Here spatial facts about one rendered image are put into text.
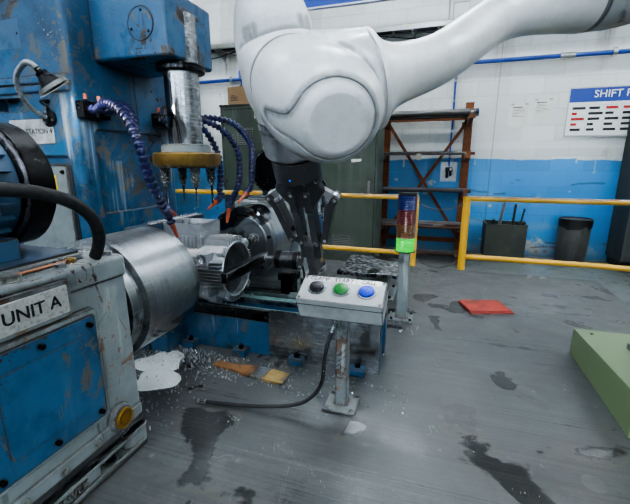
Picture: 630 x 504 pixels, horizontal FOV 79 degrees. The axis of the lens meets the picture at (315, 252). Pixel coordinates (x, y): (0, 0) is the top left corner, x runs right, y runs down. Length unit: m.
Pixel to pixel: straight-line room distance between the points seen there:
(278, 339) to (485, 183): 5.25
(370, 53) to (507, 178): 5.71
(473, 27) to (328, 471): 0.68
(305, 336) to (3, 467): 0.62
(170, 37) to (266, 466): 0.95
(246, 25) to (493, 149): 5.63
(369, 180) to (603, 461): 3.55
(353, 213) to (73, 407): 3.76
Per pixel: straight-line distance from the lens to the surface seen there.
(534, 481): 0.81
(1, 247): 0.67
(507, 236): 5.66
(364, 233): 4.22
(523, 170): 6.10
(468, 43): 0.50
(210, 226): 1.12
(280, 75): 0.36
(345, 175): 4.20
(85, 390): 0.69
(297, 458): 0.76
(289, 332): 1.00
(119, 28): 1.17
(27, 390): 0.63
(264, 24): 0.51
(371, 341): 0.95
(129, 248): 0.82
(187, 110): 1.10
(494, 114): 6.07
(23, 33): 1.26
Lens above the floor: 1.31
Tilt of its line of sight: 13 degrees down
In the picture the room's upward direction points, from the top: straight up
